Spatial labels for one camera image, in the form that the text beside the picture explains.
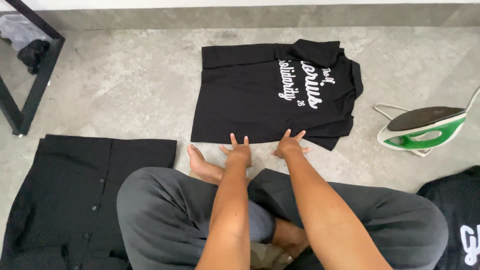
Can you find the person's left hand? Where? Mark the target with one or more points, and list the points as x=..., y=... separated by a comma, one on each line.
x=240, y=153

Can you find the person's right hand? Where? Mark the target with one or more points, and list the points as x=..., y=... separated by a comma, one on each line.
x=290, y=147

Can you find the black T-shirt with white lettering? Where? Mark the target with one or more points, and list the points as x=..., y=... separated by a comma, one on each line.
x=255, y=97

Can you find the person's right foot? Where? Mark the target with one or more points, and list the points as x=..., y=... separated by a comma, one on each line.
x=202, y=165

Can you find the person's foot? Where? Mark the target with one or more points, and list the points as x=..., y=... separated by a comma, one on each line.
x=202, y=165
x=290, y=240

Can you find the person's left foot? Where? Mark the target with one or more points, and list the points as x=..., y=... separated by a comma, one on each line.
x=290, y=240

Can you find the person's grey trousers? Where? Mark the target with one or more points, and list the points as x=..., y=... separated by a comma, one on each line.
x=165, y=210

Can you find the green and white clothes iron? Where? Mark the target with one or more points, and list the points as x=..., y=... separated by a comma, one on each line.
x=423, y=129

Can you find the black buttoned shirt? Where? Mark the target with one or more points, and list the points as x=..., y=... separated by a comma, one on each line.
x=75, y=198

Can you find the black printed garment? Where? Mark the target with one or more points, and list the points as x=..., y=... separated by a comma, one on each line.
x=459, y=217

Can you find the black crumpled cloth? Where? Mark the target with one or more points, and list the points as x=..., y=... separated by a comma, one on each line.
x=33, y=54

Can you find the clear plastic bag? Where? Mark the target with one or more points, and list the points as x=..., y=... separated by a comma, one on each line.
x=18, y=30

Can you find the black metal table frame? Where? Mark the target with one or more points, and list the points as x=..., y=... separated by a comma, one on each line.
x=41, y=78

